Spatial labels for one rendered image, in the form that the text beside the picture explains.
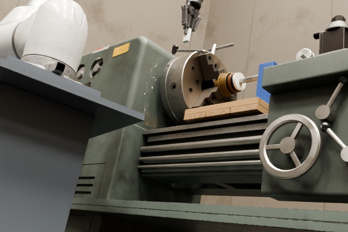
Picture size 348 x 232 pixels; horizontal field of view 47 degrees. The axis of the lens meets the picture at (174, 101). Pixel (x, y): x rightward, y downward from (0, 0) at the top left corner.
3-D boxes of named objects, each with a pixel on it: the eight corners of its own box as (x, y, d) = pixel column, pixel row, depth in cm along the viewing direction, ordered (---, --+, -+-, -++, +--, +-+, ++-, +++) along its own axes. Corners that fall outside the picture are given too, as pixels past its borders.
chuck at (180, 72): (155, 102, 152) (179, 40, 167) (205, 142, 169) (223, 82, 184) (172, 99, 146) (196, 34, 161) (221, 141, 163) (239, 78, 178)
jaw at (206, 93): (203, 98, 163) (190, 118, 156) (197, 89, 161) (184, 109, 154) (224, 94, 155) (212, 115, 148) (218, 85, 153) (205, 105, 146)
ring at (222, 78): (213, 70, 157) (232, 66, 151) (227, 80, 163) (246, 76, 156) (209, 91, 154) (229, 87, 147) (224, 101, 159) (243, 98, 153)
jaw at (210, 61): (197, 83, 162) (190, 54, 161) (205, 81, 166) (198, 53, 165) (218, 77, 154) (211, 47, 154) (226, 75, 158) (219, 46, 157)
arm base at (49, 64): (23, 59, 97) (30, 39, 99) (2, 82, 114) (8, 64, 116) (91, 86, 105) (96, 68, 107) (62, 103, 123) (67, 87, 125)
